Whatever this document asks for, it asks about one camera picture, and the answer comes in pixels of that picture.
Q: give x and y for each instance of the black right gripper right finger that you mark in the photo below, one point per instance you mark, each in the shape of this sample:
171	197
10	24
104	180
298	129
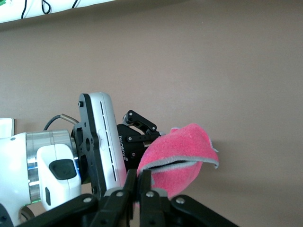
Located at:
156	210

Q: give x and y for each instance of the pink microfibre towel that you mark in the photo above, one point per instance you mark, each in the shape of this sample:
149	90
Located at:
175	146

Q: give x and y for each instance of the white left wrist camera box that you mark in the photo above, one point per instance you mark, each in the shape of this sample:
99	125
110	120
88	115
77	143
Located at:
104	118

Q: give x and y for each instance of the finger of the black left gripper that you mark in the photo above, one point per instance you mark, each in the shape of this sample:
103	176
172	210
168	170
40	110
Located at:
139	121

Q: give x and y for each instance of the black left camera mount plate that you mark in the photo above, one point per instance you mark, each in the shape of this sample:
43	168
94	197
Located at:
85	132

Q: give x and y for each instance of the brown table cover sheet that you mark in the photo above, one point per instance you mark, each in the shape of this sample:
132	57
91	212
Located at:
189	71

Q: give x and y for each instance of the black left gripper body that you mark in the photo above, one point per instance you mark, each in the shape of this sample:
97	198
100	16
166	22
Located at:
130	146

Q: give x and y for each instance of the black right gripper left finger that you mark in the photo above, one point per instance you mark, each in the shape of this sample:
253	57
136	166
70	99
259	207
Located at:
113	210

